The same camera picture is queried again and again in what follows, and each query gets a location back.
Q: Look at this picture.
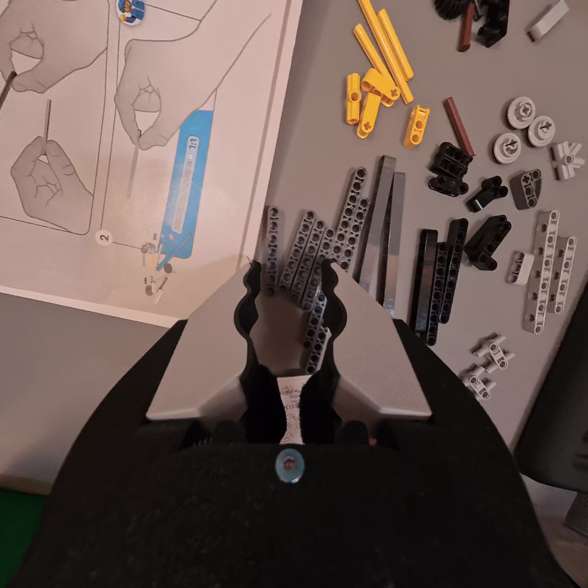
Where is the row of dark grey lego beams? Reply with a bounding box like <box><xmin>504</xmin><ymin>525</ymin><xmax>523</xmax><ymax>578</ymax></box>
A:
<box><xmin>266</xmin><ymin>168</ymin><xmax>371</xmax><ymax>297</ymax></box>

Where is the yellow lego connector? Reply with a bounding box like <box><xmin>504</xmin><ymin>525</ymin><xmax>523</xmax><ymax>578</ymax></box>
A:
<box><xmin>356</xmin><ymin>92</ymin><xmax>383</xmax><ymax>140</ymax></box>
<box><xmin>360</xmin><ymin>69</ymin><xmax>401</xmax><ymax>107</ymax></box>
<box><xmin>345</xmin><ymin>73</ymin><xmax>362</xmax><ymax>125</ymax></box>

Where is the black thin lego liftarm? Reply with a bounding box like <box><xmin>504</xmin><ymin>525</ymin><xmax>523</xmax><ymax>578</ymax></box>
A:
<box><xmin>428</xmin><ymin>176</ymin><xmax>469</xmax><ymax>198</ymax></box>

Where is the black lego gear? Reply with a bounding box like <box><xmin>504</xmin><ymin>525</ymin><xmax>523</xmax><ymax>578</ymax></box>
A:
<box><xmin>434</xmin><ymin>0</ymin><xmax>474</xmax><ymax>22</ymax></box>

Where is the small white lego brick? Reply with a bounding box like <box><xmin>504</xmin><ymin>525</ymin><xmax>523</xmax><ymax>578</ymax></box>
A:
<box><xmin>507</xmin><ymin>252</ymin><xmax>535</xmax><ymax>286</ymax></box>

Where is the light grey lego brick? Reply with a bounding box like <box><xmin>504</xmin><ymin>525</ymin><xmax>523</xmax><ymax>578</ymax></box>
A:
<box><xmin>527</xmin><ymin>0</ymin><xmax>571</xmax><ymax>43</ymax></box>

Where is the yellow thin lego liftarm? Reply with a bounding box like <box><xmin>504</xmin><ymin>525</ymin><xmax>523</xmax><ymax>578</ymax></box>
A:
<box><xmin>403</xmin><ymin>105</ymin><xmax>431</xmax><ymax>149</ymax></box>

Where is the long yellow lego axle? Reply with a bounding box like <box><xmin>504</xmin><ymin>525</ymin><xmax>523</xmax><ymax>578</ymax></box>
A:
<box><xmin>357</xmin><ymin>0</ymin><xmax>414</xmax><ymax>105</ymax></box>

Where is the black angled lego beam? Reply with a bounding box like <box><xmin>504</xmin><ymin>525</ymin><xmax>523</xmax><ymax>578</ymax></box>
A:
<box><xmin>469</xmin><ymin>225</ymin><xmax>512</xmax><ymax>271</ymax></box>
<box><xmin>464</xmin><ymin>215</ymin><xmax>511</xmax><ymax>260</ymax></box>

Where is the medium light grey lego beam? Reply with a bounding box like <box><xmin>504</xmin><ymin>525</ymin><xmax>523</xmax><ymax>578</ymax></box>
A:
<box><xmin>551</xmin><ymin>236</ymin><xmax>578</xmax><ymax>316</ymax></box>

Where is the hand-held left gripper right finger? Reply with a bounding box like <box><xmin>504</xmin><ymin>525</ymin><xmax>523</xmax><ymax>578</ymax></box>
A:
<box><xmin>321</xmin><ymin>258</ymin><xmax>433</xmax><ymax>421</ymax></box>

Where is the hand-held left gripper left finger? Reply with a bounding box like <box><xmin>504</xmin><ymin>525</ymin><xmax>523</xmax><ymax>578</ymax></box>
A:
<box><xmin>146</xmin><ymin>261</ymin><xmax>262</xmax><ymax>421</ymax></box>

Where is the long light grey lego beam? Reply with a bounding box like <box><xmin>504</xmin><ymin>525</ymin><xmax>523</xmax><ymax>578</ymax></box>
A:
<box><xmin>523</xmin><ymin>210</ymin><xmax>561</xmax><ymax>334</ymax></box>

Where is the short dark red lego axle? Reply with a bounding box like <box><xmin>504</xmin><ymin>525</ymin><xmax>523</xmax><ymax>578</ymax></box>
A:
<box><xmin>457</xmin><ymin>4</ymin><xmax>477</xmax><ymax>52</ymax></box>

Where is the dark grey lego piece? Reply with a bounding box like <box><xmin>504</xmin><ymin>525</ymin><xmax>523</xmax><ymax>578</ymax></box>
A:
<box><xmin>509</xmin><ymin>169</ymin><xmax>544</xmax><ymax>211</ymax></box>

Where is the light grey star lego piece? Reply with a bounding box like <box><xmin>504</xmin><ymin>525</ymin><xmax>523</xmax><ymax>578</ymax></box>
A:
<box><xmin>551</xmin><ymin>141</ymin><xmax>587</xmax><ymax>181</ymax></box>

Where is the held dark grey beam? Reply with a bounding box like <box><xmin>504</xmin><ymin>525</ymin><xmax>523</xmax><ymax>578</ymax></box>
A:
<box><xmin>377</xmin><ymin>172</ymin><xmax>408</xmax><ymax>318</ymax></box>

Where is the printed white paper bag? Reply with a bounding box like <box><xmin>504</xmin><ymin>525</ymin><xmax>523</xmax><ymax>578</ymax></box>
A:
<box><xmin>278</xmin><ymin>374</ymin><xmax>307</xmax><ymax>445</ymax></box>

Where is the black lego pin connector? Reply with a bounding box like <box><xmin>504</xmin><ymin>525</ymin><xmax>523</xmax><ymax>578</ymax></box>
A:
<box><xmin>466</xmin><ymin>176</ymin><xmax>509</xmax><ymax>213</ymax></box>

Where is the black lego connector piece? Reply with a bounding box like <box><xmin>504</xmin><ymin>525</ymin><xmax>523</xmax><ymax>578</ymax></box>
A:
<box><xmin>475</xmin><ymin>0</ymin><xmax>511</xmax><ymax>48</ymax></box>

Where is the green plastic bin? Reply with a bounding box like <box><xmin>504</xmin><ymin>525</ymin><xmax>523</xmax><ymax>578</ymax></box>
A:
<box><xmin>0</xmin><ymin>487</ymin><xmax>47</xmax><ymax>575</ymax></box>

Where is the black square lego connector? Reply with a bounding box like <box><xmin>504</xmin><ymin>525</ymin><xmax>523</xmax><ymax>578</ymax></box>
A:
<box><xmin>431</xmin><ymin>141</ymin><xmax>474</xmax><ymax>183</ymax></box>

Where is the lego instruction booklet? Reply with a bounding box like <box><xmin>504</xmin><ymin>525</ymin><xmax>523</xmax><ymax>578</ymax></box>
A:
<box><xmin>0</xmin><ymin>0</ymin><xmax>304</xmax><ymax>328</ymax></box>

